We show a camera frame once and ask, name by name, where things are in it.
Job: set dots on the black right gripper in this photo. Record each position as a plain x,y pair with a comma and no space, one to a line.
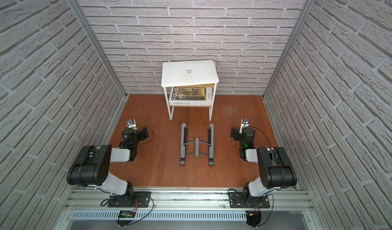
233,132

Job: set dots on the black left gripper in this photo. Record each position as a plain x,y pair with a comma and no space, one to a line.
142,133

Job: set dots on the silver laptop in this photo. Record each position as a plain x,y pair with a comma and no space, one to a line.
189,73

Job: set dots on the aluminium corner post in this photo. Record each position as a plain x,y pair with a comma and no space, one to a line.
291,41
86,26

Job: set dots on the white Folio book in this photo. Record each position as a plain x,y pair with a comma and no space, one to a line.
191,96

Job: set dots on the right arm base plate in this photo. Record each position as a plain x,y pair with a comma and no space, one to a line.
245,200

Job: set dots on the aluminium corner post left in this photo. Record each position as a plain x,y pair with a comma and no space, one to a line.
86,26

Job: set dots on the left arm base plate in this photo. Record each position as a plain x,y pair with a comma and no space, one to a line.
139,199

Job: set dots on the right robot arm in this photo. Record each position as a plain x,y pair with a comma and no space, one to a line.
275,168

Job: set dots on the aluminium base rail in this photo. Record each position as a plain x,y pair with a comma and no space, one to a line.
187,204

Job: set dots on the controller board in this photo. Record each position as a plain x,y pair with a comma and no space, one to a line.
126,215
253,218

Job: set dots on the white metal side table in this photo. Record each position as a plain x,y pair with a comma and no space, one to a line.
167,91

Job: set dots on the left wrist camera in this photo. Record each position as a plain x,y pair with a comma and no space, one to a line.
131,124

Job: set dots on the aluminium corner post right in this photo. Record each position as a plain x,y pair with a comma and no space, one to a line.
291,41

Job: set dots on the right controller board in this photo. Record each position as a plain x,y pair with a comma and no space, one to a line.
253,218

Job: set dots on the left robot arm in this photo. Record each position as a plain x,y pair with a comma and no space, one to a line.
90,168

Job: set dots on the left controller board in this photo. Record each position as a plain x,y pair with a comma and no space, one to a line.
126,215

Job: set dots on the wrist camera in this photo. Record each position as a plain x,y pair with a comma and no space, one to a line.
131,124
244,124

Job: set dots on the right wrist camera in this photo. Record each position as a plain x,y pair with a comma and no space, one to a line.
244,124

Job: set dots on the grey laptop stand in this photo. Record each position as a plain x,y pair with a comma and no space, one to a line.
197,143

